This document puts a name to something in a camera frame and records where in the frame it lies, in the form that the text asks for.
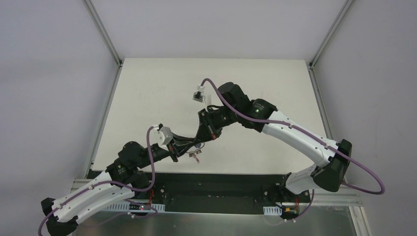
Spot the silver metal keyring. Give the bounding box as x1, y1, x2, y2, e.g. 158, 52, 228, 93
186, 146, 203, 164

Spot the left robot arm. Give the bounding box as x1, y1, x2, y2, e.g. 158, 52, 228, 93
38, 135, 204, 236

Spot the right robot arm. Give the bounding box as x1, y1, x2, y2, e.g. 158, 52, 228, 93
193, 82, 352, 202

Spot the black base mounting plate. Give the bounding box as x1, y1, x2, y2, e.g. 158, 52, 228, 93
132, 173, 313, 215

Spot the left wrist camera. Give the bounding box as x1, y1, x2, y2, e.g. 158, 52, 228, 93
153, 124, 173, 147

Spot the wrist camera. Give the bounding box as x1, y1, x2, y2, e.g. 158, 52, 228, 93
153, 124, 173, 147
192, 85, 211, 106

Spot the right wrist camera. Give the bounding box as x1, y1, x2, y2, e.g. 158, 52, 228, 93
192, 85, 211, 106

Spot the aluminium front rail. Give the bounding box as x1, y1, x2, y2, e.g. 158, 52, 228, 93
66, 179, 363, 212

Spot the right aluminium frame post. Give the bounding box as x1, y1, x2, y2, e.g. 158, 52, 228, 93
309, 0, 356, 70

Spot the aluminium frame post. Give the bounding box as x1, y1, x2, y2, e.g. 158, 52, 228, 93
309, 0, 356, 70
82, 0, 123, 68

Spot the left aluminium frame post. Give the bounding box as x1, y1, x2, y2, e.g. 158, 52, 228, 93
82, 0, 123, 68

